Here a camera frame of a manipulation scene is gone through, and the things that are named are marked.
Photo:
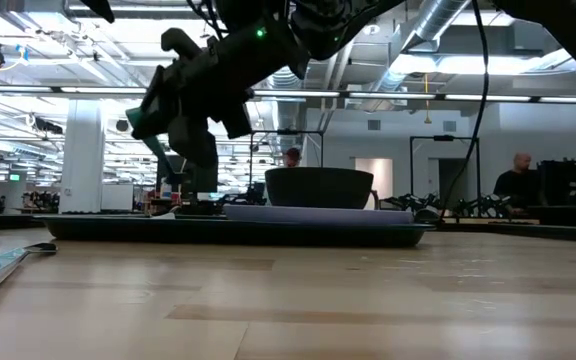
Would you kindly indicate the black bowl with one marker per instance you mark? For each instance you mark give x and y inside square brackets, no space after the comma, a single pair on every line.
[318,189]

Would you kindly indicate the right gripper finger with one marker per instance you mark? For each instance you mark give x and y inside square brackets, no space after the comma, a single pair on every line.
[195,142]
[155,107]

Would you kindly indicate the black storage cabinet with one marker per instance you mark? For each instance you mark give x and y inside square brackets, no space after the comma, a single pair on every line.
[573,190]

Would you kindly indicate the person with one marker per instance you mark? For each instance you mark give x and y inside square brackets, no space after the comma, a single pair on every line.
[293,157]
[515,187]

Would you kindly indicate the rectangular ceiling light panel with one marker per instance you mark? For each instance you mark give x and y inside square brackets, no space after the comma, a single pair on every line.
[483,65]

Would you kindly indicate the silver ceiling duct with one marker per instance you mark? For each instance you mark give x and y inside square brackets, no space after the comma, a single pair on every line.
[288,82]
[438,15]

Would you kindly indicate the white building column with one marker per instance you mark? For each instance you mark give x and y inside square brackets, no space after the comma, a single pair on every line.
[82,160]

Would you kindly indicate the dark green serving tray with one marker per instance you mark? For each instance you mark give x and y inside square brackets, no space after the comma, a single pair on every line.
[168,234]

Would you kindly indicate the black aluminium table frame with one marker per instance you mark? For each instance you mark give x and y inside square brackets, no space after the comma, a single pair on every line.
[543,233]

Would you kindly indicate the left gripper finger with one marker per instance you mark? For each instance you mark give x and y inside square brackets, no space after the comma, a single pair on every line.
[102,7]

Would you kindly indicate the white board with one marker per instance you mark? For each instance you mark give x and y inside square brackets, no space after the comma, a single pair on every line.
[117,197]

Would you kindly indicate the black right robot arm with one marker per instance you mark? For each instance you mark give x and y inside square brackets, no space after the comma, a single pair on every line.
[338,25]

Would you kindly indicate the black background robot arm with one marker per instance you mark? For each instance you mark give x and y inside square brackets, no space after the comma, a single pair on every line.
[408,202]
[257,192]
[483,204]

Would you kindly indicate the grey wall vent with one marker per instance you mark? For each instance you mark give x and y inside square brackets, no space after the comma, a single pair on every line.
[449,126]
[374,125]

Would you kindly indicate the black background gantry frame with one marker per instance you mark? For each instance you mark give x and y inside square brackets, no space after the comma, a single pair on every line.
[443,138]
[308,132]

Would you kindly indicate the yellow hanging pendant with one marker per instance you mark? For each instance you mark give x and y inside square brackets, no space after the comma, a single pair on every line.
[427,120]

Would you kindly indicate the bright doorway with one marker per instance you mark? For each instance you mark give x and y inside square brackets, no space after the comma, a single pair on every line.
[383,180]

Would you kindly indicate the lilac round plate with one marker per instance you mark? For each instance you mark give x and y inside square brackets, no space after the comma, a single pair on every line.
[318,216]

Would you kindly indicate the black computer monitor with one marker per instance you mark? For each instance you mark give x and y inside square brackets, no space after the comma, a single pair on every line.
[208,187]

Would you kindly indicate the white cylinder container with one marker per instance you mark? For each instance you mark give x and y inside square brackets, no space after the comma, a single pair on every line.
[166,192]

